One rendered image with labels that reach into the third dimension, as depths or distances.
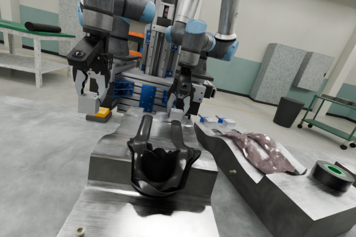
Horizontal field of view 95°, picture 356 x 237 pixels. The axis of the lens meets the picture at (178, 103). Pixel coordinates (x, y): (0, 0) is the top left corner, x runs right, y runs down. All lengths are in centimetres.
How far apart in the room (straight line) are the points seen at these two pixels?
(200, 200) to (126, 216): 15
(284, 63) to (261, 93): 115
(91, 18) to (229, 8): 60
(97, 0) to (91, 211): 47
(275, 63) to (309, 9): 201
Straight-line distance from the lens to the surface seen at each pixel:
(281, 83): 646
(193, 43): 61
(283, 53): 629
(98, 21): 52
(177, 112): 65
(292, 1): 702
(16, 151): 64
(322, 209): 51
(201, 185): 40
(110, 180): 39
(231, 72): 623
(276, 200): 50
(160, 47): 112
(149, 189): 36
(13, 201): 50
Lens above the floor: 116
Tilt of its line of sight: 18 degrees down
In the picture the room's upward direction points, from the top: 13 degrees clockwise
